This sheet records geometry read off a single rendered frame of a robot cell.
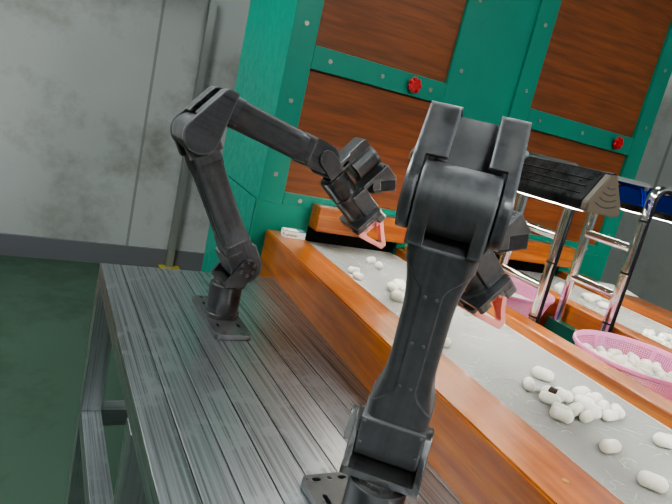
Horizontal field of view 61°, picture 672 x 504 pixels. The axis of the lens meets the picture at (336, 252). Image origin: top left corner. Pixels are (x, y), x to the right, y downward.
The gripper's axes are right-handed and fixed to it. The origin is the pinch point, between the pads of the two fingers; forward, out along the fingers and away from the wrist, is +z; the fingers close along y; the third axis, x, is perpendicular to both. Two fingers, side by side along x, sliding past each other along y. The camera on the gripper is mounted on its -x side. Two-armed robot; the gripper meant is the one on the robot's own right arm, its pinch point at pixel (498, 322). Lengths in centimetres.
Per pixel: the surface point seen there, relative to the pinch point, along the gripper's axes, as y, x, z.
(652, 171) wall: 128, -146, 117
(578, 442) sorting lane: -14.5, 4.2, 12.6
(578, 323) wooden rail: 39, -31, 56
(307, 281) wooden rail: 48, 17, -1
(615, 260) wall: 131, -112, 147
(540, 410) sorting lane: -6.1, 3.8, 13.2
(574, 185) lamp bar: 11.8, -28.8, -0.5
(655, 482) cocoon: -25.3, 2.2, 12.7
